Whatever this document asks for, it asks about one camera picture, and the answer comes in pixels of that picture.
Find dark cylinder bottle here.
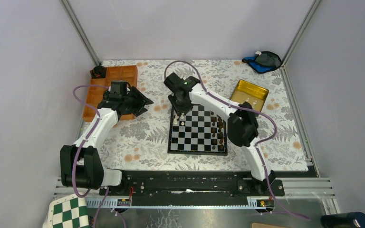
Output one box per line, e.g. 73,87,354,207
320,212,365,228

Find dark chess pieces row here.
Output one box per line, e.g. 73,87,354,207
211,116,225,152

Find floral white table mat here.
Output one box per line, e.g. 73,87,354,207
99,60,308,171

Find orange wooden divided tray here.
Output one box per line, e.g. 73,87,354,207
86,65,138,107

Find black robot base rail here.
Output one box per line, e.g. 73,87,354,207
108,171,285,206

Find green white rolled chess mat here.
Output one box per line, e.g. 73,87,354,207
42,194,90,228

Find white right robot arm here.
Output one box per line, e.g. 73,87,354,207
164,73,273,196

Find gold metal tin box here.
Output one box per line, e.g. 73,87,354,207
230,80,269,112

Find dark rolled cloth corner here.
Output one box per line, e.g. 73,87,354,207
90,66,107,79

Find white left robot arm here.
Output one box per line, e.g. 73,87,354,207
60,80,153,195

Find blue black cloth bundle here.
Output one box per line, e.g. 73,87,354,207
242,51,282,74

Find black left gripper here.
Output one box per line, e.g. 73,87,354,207
122,86,154,117

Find black white chess board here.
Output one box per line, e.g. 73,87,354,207
167,104,228,156

